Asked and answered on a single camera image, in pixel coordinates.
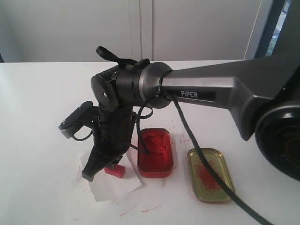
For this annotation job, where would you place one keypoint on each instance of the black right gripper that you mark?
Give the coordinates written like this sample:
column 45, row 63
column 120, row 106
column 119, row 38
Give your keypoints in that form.
column 110, row 141

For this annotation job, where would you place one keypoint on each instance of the white cabinet doors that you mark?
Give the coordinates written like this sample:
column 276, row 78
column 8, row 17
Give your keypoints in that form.
column 70, row 30

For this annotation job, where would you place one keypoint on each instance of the brass tin lid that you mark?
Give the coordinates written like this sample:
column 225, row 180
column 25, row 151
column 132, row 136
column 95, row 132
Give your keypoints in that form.
column 205, row 188

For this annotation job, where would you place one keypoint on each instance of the white paper sheet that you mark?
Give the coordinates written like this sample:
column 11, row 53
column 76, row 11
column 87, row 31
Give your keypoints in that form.
column 106, row 187

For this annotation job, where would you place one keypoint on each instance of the dark window frame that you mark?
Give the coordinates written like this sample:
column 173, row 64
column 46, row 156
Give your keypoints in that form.
column 281, row 33

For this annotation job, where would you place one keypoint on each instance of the red ink paste tin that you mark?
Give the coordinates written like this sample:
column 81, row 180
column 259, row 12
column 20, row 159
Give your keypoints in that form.
column 159, row 162

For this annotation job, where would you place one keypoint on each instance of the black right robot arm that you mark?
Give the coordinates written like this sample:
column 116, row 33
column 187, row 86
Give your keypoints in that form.
column 262, row 95

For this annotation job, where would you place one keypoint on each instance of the red plastic stamp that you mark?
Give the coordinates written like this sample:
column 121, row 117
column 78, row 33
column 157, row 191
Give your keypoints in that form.
column 118, row 171

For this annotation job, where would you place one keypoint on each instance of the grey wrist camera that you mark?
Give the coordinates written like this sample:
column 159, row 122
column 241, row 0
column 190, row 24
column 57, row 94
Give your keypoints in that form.
column 80, row 117

